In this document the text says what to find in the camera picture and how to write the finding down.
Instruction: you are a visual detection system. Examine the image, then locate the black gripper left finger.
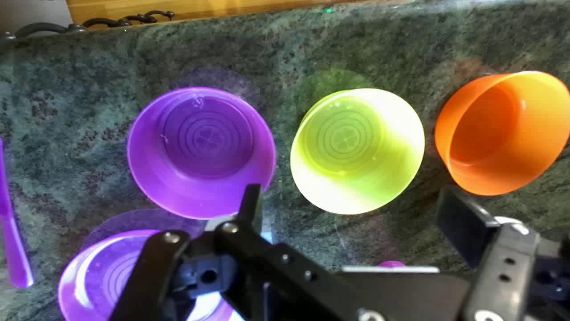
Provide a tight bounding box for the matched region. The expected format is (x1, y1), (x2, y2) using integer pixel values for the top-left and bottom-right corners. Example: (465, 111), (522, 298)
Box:
(237, 184), (261, 232)

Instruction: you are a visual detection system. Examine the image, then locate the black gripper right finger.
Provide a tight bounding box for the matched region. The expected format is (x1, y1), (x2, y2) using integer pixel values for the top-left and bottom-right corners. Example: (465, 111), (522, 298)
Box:
(436, 186), (500, 268)

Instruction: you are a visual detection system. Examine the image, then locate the purple plastic bowl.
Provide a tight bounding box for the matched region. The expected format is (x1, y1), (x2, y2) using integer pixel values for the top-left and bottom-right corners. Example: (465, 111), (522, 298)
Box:
(126, 88), (276, 220)

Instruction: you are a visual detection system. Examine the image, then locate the orange plastic bowl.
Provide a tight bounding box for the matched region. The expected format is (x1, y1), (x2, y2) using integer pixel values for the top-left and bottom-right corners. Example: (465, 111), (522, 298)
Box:
(434, 72), (570, 196)

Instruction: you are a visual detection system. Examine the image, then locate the lime green plastic bowl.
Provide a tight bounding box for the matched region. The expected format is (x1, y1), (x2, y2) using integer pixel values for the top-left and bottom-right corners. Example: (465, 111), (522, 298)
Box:
(290, 89), (425, 216)

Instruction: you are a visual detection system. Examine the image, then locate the purple plastic plate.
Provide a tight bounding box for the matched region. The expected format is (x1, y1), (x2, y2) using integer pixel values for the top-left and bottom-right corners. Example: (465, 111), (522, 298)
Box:
(58, 230), (233, 321)

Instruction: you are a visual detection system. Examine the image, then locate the purple plastic utensil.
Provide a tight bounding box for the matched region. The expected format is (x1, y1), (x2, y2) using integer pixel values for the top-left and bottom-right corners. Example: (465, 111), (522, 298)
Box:
(0, 139), (33, 289)

